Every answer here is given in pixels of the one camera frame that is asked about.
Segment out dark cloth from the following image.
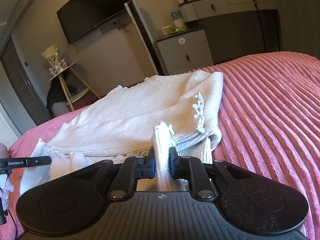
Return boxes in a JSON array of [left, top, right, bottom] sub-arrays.
[[46, 81, 81, 117]]

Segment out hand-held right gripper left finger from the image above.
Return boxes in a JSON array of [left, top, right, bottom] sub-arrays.
[[75, 147, 157, 202]]

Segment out round side table yellow legs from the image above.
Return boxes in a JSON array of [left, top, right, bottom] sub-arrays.
[[48, 62, 102, 112]]

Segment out blue box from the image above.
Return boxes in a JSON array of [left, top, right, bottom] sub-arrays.
[[171, 10, 186, 28]]

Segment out grey vanity dresser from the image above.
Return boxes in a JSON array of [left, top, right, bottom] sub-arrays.
[[178, 0, 282, 63]]

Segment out white knit sweater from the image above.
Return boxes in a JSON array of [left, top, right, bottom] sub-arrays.
[[19, 70, 224, 196]]

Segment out pink ribbed blanket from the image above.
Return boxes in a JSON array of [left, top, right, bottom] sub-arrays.
[[7, 51, 320, 240]]

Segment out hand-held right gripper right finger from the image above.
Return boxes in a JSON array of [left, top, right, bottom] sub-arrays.
[[168, 146, 242, 202]]

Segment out wrapped flower bouquet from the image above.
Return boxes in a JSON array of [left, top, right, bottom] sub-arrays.
[[41, 43, 63, 77]]

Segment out grey bedside cabinet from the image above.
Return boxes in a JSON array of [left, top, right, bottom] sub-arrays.
[[156, 27, 214, 75]]

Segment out dark wooden door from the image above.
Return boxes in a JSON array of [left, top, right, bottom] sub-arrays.
[[0, 36, 52, 127]]

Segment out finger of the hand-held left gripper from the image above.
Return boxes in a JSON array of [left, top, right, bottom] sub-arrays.
[[27, 156, 52, 167]]

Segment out black wall television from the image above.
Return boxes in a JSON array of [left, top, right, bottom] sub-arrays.
[[56, 0, 132, 45]]

